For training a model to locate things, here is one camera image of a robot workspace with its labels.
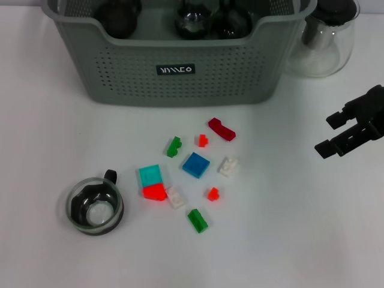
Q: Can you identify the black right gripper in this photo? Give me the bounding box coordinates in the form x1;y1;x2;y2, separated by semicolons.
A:
313;85;384;160

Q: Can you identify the glass teacup with black handle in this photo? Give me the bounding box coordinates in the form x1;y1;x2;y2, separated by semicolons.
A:
65;169;124;237
214;0;253;40
174;0;215;40

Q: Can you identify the grey-green perforated storage bin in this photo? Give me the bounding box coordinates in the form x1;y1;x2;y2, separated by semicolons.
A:
40;0;319;108

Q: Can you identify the glass teapot with black lid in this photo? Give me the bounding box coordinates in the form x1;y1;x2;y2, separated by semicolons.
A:
283;0;361;79

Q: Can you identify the white two-stud toy brick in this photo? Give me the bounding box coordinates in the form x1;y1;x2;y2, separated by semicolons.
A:
217;156;239;178
165;185;187;210

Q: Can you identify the dark red long toy brick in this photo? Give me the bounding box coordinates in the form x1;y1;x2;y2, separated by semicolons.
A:
208;117;237;143

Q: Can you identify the blue square toy brick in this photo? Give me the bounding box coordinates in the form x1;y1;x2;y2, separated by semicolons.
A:
182;152;211;179

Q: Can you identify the green toy brick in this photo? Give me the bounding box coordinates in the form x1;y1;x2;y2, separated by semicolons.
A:
187;208;209;234
166;136;183;158

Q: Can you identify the teal square toy brick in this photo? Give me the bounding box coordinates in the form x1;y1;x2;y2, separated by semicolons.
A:
138;164;165;188

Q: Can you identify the red-orange sloped toy brick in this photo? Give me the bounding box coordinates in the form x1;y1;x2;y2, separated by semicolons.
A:
142;183;168;201

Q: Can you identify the black round teapot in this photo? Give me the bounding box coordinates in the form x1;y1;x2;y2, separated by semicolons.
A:
95;0;142;39

